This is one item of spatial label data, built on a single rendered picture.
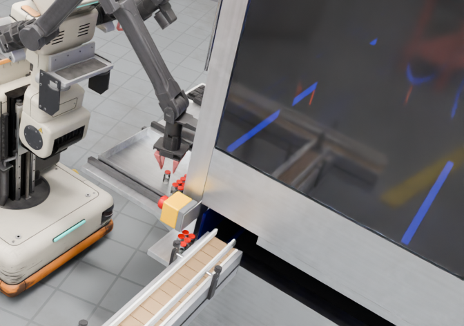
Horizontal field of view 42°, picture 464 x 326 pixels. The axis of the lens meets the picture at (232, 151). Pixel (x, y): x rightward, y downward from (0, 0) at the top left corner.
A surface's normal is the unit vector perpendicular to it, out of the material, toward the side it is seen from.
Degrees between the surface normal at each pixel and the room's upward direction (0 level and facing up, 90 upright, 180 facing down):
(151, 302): 0
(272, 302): 90
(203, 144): 90
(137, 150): 0
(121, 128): 0
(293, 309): 90
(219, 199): 90
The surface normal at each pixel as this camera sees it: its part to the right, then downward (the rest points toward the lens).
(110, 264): 0.21, -0.81
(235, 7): -0.51, 0.39
